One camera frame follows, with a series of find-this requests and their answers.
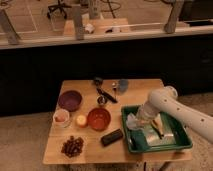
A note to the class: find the light blue towel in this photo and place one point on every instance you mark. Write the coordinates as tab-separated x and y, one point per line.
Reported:
133	123

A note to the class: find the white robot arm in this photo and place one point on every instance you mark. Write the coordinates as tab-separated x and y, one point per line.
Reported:
165	100

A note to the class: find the red bowl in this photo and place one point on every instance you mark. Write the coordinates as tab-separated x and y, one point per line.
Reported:
99	119

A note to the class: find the purple bowl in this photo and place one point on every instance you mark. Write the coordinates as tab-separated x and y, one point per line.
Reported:
70	100

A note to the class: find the small dark round object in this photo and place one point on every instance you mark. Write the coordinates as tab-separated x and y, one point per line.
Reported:
98	81

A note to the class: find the small metal cup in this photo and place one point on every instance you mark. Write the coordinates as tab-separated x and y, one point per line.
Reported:
101	100

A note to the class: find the blue grey cup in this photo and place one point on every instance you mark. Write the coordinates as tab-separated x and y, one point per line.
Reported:
123	85

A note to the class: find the yellow round candle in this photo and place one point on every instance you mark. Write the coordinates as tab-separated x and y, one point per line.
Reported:
81	121

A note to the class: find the wooden table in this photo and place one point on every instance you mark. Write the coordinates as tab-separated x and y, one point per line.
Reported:
93	151

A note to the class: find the dark brown rectangular block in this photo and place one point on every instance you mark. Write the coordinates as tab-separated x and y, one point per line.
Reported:
111	137

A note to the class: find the white cup with pink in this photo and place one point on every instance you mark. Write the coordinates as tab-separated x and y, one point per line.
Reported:
61	118

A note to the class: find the yellow wooden utensil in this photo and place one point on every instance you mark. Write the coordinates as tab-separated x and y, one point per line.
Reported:
158	120

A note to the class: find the wooden spatula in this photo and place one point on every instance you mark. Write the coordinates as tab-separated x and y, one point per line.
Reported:
157	128

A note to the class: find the teal sponge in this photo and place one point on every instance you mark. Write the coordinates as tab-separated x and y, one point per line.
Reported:
139	141

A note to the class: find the bunch of dark grapes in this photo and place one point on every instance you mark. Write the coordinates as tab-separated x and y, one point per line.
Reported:
72	147

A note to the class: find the green plastic tray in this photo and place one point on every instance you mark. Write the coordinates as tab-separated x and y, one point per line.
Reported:
175	136

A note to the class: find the black office chair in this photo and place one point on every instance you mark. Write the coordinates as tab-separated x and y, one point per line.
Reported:
59	6

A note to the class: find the black handled knife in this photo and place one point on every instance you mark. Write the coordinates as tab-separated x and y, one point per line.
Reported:
107	95

